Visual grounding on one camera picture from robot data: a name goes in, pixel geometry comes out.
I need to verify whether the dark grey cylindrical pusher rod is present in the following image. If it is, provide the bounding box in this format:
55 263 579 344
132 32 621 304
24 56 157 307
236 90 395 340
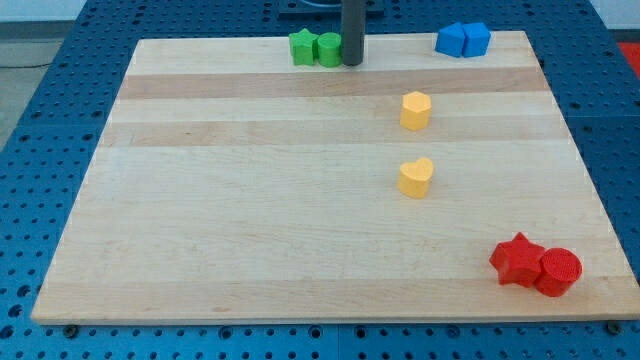
341 0 365 66

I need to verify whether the green star block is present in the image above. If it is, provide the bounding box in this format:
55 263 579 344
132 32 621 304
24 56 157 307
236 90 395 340
288 28 318 66

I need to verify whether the yellow hexagon block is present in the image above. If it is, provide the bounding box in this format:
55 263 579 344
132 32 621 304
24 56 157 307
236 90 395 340
399 91 432 131

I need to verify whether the red star block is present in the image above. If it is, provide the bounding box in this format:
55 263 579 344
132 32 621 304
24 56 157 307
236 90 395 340
489 232 546 288

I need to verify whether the green cylinder block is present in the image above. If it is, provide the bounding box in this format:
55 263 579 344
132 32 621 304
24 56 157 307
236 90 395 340
317 32 342 68

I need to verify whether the blue triangular block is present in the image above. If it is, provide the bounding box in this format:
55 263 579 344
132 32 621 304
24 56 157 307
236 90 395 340
435 22 466 57

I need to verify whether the blue cube block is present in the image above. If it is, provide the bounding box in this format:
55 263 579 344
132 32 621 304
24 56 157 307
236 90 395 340
462 22 491 57

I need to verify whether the yellow heart block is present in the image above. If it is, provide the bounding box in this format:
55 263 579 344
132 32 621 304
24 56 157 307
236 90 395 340
397 158 434 199

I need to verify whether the light wooden board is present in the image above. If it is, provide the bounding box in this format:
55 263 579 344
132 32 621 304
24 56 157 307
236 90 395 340
31 31 639 325

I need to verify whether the red cylinder block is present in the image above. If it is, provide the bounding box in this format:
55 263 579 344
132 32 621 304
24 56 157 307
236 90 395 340
534 248 583 297

